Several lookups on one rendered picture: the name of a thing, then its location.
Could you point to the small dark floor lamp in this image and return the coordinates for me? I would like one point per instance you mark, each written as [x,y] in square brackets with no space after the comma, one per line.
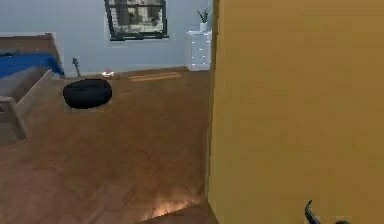
[76,66]

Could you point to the black framed window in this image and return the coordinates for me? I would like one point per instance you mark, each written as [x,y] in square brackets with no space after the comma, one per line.
[137,18]

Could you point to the green plant in white pot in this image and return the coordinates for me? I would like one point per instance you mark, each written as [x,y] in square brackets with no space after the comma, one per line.
[203,19]

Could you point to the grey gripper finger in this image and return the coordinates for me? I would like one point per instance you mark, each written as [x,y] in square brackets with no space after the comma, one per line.
[310,215]

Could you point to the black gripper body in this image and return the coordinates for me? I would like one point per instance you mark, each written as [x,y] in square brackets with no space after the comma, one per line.
[341,222]

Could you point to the black round floor cushion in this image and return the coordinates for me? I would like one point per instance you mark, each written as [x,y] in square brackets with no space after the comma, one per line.
[87,93]

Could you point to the small white and red object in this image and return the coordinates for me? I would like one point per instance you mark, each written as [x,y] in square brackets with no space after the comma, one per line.
[107,73]

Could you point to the white chest of drawers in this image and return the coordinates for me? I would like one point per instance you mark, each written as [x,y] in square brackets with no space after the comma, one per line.
[199,50]

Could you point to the blue bed with wooden headboard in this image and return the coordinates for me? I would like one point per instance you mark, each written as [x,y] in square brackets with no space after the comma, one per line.
[23,61]

